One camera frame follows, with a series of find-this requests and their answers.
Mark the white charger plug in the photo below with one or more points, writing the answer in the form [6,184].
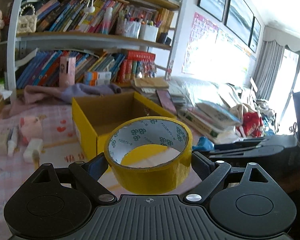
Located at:
[33,150]

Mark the white quilted handbag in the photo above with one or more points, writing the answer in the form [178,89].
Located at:
[27,23]

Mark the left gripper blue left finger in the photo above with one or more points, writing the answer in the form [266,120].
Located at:
[86,176]

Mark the beige eraser block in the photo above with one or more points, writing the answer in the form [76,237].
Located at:
[3,143]

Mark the pink plush pig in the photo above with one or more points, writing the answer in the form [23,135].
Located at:
[30,127]

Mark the orange white carton boxes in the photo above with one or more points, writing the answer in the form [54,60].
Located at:
[97,78]

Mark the yellow cardboard box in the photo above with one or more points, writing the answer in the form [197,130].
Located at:
[95,117]

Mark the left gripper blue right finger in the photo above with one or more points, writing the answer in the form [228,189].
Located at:
[212,175]

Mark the white glue tube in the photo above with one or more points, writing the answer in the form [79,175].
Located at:
[13,142]

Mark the brown paper envelope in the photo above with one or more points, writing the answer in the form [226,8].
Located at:
[151,82]

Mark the pink purple cloth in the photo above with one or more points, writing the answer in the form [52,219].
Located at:
[35,95]

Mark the red boxed book set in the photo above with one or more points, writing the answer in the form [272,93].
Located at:
[136,64]

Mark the pink checkered table mat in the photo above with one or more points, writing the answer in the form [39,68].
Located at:
[60,147]

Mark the yellow tape roll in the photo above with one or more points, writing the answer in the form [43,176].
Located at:
[150,155]

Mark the white bookshelf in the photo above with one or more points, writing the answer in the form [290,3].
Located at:
[93,31]

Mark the white pen holder box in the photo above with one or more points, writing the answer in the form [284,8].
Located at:
[148,33]

